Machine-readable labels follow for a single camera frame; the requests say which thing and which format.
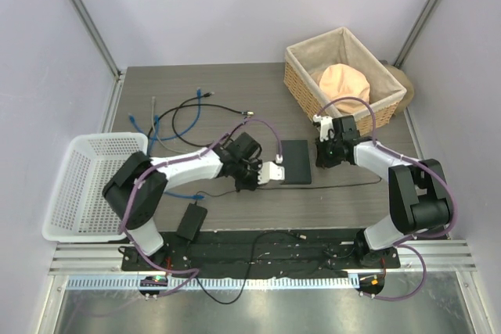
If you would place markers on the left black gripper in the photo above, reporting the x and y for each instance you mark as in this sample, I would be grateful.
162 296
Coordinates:
253 183

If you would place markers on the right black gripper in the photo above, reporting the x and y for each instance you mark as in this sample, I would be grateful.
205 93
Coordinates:
323 160

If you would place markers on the black network switch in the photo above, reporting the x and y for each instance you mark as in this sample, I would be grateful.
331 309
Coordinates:
296 162

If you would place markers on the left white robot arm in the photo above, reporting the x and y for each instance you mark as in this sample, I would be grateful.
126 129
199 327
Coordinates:
135 190

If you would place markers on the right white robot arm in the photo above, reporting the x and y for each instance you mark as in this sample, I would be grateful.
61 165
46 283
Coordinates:
419 200

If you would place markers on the peach cloth bundle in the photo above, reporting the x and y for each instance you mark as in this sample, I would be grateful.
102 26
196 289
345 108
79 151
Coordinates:
343 81

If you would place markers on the black power adapter brick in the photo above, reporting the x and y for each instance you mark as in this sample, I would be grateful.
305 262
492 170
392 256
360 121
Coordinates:
191 222

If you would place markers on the wicker basket with liner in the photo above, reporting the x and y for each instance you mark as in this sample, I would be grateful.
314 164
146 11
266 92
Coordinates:
306 59

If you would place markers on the white plastic basket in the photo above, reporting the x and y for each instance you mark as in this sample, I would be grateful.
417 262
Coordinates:
77 211

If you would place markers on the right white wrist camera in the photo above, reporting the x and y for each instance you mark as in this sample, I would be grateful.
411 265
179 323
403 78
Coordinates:
324 124

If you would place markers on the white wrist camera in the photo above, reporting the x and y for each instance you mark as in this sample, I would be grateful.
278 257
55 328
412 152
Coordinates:
271 171
324 124

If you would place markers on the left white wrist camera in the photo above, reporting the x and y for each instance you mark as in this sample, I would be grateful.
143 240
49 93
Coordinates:
271 171

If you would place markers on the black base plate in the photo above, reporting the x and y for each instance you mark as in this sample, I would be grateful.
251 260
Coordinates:
298 253

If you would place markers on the white slotted cable duct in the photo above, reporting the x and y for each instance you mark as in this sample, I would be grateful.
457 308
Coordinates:
130 282

